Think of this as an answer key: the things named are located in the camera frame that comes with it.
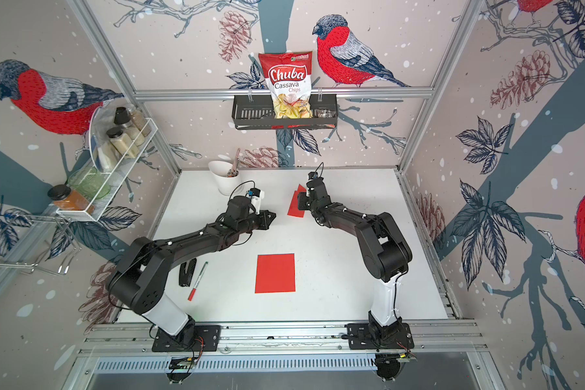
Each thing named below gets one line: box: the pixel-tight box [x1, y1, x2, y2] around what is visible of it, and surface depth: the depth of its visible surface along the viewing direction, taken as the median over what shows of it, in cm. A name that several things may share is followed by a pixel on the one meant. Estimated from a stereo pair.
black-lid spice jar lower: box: [105, 126, 140, 159], surface depth 78 cm
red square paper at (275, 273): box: [255, 253, 296, 294], surface depth 90 cm
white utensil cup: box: [208, 160, 243, 196], surface depth 109 cm
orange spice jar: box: [47, 184, 96, 215], surface depth 62 cm
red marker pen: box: [187, 261, 209, 302], surface depth 85 cm
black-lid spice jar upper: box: [113, 106, 152, 138], surface depth 85 cm
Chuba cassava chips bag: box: [258, 51, 313, 120], surface depth 83 cm
